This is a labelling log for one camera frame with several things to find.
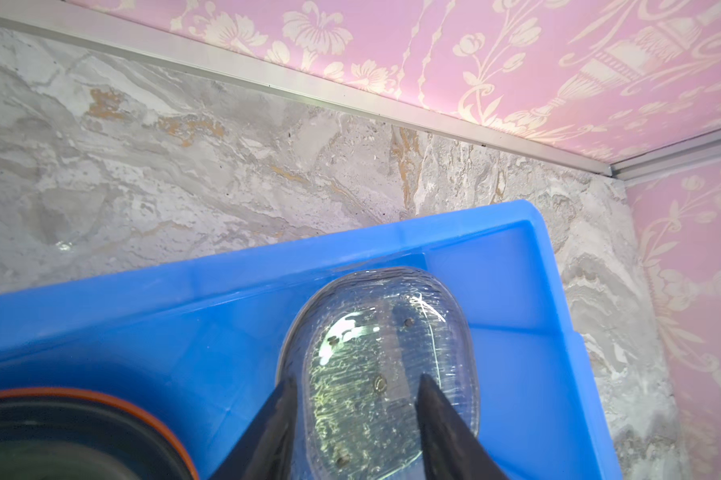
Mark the black round plate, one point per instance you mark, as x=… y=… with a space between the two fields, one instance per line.
x=23 y=460

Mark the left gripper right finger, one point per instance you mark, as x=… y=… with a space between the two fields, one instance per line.
x=450 y=449

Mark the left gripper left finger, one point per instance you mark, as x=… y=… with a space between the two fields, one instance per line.
x=265 y=449

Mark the blue plastic bin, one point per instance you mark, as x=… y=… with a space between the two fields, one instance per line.
x=197 y=343

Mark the clear ribbed glass plate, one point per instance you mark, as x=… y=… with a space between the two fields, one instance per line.
x=357 y=351

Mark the orange plastic plate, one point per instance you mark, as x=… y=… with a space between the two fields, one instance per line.
x=156 y=420

